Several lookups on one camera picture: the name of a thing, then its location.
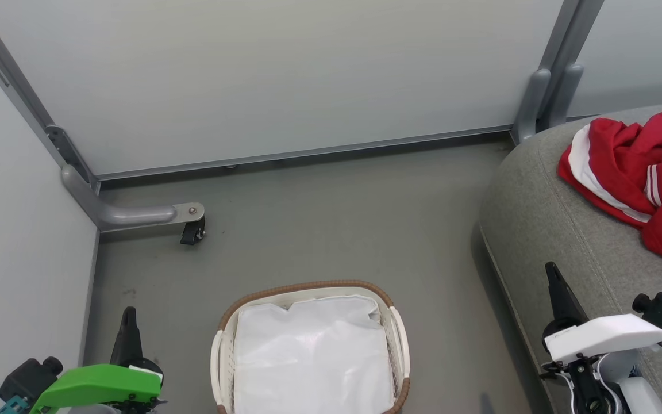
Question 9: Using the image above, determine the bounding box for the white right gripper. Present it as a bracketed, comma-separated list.
[542, 262, 662, 366]

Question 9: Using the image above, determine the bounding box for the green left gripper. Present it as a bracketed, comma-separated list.
[29, 306, 163, 414]

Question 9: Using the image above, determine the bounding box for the red jersey with white piping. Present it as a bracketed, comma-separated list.
[558, 109, 662, 225]

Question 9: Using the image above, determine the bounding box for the white laundry basket brown rim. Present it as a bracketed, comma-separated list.
[210, 280, 411, 414]

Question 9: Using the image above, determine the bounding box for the white basket liner cloth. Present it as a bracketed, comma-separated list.
[232, 294, 396, 414]

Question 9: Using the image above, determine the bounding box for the grey fabric sofa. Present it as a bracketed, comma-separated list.
[479, 101, 662, 414]

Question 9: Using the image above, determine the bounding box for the black caster wheel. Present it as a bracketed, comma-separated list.
[180, 218, 206, 246]

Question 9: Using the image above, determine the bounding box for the grey partition post with foot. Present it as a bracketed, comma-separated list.
[0, 0, 205, 233]

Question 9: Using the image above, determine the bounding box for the grey double partition post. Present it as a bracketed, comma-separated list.
[512, 0, 605, 144]

